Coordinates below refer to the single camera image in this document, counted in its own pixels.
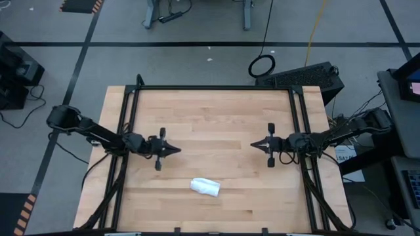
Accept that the white cloth napkin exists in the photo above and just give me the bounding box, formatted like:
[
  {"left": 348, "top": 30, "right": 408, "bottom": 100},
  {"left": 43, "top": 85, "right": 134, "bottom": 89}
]
[{"left": 189, "top": 177, "right": 221, "bottom": 198}]

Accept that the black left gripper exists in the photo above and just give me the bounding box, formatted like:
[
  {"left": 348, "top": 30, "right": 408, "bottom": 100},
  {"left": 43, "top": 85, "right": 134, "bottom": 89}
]
[{"left": 144, "top": 127, "right": 182, "bottom": 172}]

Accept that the black table frame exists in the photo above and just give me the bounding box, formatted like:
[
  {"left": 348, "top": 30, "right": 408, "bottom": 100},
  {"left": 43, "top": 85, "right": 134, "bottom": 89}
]
[{"left": 72, "top": 73, "right": 356, "bottom": 236}]

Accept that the black desk base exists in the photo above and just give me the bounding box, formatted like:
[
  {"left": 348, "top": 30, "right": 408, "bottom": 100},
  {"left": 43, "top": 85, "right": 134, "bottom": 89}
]
[{"left": 339, "top": 130, "right": 404, "bottom": 176}]

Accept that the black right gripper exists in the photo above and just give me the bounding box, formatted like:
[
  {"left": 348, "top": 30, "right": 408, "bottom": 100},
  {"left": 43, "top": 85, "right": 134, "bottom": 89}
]
[{"left": 250, "top": 123, "right": 289, "bottom": 168}]

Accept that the striped hazard mat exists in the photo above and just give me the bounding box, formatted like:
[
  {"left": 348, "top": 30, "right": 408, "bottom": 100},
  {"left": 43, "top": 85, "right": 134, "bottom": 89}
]
[
  {"left": 58, "top": 0, "right": 105, "bottom": 14},
  {"left": 0, "top": 192, "right": 37, "bottom": 236}
]

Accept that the dark screen monitor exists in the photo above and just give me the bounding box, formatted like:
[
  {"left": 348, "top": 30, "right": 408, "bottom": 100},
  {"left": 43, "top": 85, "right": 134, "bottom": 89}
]
[{"left": 392, "top": 52, "right": 420, "bottom": 104}]

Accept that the grey desk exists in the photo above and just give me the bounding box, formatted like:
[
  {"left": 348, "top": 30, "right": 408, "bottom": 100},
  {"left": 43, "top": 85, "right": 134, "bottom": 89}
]
[
  {"left": 376, "top": 68, "right": 420, "bottom": 159},
  {"left": 390, "top": 155, "right": 420, "bottom": 227}
]

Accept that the laptop keyboard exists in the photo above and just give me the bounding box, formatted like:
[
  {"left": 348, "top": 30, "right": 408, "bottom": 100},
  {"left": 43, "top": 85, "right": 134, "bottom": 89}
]
[{"left": 402, "top": 169, "right": 420, "bottom": 210}]

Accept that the black equipment rack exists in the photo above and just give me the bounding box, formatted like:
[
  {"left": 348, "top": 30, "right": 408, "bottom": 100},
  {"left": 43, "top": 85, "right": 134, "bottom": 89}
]
[{"left": 0, "top": 31, "right": 46, "bottom": 111}]

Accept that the grey desk leg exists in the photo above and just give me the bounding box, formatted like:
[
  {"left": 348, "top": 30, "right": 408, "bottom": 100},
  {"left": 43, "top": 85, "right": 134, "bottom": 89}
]
[
  {"left": 243, "top": 0, "right": 253, "bottom": 31},
  {"left": 142, "top": 0, "right": 159, "bottom": 30}
]

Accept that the black power strip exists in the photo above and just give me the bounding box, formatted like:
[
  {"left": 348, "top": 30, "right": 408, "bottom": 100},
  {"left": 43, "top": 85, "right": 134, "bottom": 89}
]
[{"left": 158, "top": 11, "right": 184, "bottom": 24}]

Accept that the black computer tower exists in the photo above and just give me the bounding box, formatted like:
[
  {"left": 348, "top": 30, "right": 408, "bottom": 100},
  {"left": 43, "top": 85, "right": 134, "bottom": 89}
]
[{"left": 255, "top": 61, "right": 345, "bottom": 106}]

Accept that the white paper sheet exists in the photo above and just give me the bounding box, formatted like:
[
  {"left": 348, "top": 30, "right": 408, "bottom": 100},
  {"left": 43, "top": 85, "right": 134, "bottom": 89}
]
[{"left": 333, "top": 144, "right": 366, "bottom": 184}]

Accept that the black hanging cable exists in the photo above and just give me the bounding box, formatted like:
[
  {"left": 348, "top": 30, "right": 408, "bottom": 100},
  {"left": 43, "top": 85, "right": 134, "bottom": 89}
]
[{"left": 247, "top": 0, "right": 277, "bottom": 79}]

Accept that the yellow hanging cable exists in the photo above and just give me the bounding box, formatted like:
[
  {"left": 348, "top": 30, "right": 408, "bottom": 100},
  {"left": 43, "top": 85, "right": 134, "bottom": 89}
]
[{"left": 304, "top": 0, "right": 328, "bottom": 68}]

